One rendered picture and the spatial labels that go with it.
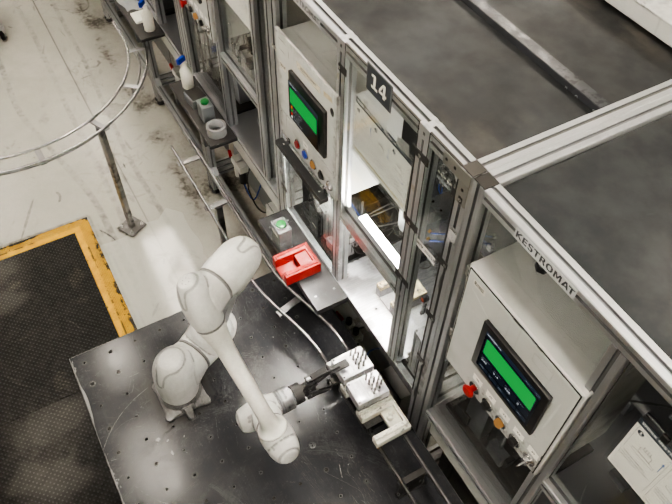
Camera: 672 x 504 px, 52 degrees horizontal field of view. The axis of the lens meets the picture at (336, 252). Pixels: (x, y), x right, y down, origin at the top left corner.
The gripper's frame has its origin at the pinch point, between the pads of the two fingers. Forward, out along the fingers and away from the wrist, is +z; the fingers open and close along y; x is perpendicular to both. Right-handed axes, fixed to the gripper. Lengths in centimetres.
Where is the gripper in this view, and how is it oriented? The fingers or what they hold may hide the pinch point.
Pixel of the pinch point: (341, 371)
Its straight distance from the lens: 257.7
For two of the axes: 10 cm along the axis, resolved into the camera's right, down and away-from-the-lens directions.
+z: 8.7, -3.9, 3.0
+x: -4.9, -6.8, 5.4
